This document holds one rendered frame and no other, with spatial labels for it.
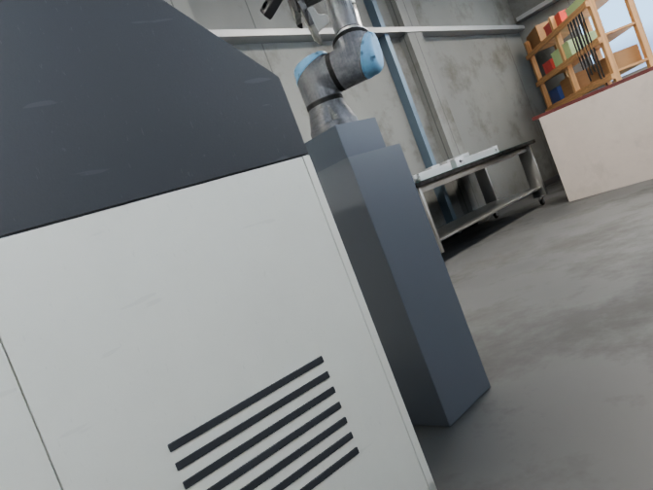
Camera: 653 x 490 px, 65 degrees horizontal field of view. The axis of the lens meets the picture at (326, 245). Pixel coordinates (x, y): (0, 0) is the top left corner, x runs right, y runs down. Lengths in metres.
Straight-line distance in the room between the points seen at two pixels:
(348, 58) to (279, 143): 0.61
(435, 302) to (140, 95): 1.00
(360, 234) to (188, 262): 0.70
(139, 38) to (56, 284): 0.42
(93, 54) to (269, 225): 0.39
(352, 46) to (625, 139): 4.02
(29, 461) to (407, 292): 0.99
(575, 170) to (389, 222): 4.14
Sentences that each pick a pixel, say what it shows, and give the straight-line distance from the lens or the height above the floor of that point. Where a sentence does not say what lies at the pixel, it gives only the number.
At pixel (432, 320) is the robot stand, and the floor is 0.28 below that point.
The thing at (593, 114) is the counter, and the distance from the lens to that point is 5.36.
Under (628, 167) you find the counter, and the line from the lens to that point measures 5.35.
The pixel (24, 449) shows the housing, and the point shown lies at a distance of 0.81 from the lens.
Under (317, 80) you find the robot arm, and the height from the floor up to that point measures 1.05.
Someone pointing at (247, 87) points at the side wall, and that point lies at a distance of 1.00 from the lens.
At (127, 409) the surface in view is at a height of 0.51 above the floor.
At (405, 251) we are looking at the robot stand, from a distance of 1.48.
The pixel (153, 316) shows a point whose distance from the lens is 0.83.
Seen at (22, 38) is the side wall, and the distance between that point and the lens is 0.92.
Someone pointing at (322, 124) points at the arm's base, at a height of 0.92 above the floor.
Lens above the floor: 0.65
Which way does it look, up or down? 2 degrees down
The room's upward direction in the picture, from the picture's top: 21 degrees counter-clockwise
